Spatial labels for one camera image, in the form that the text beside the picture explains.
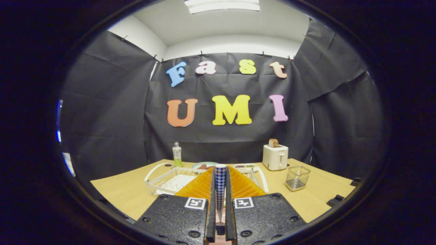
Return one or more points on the black backdrop cloth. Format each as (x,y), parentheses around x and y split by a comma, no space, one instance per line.
(238,143)

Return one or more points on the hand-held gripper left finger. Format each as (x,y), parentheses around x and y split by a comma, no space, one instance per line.
(177,217)

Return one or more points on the brown bread slice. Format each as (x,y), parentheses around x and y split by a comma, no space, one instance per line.
(273,143)

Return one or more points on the clear bottle with green label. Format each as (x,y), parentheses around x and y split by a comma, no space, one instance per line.
(177,154)

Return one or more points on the black table clamp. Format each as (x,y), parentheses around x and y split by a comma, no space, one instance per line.
(356,181)
(335,200)

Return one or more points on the ceiling light panel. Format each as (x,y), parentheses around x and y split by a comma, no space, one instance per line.
(221,5)

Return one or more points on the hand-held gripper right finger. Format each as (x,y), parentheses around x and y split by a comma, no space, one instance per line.
(265,217)

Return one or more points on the pale green plate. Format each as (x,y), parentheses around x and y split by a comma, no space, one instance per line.
(200,164)

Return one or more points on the white divided condiment tray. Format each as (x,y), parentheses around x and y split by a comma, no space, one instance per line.
(243,166)

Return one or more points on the white toaster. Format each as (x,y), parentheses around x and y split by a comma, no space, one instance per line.
(275,158)

